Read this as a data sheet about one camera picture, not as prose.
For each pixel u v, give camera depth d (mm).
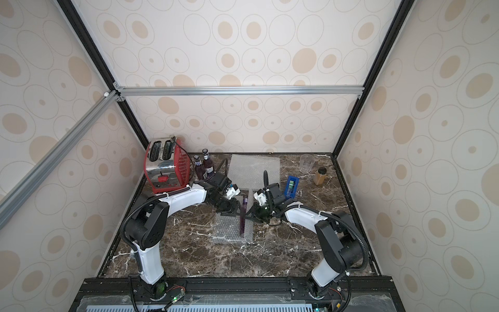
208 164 982
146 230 493
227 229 896
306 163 1124
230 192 873
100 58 799
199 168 954
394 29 721
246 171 1104
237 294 732
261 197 844
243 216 886
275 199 711
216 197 756
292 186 972
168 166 921
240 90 933
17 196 521
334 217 477
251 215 799
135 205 497
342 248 452
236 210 864
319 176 1007
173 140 965
